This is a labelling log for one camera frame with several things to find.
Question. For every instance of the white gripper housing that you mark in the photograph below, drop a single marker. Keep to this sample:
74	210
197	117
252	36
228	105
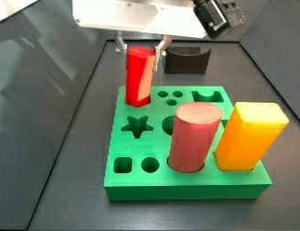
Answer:
168	17

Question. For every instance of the red hexagonal prism block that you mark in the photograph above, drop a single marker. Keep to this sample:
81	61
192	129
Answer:
140	75

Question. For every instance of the dark red cylinder block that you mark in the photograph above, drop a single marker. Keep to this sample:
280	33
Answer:
196	125

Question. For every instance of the yellow square prism block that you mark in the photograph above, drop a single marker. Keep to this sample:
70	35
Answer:
252	130

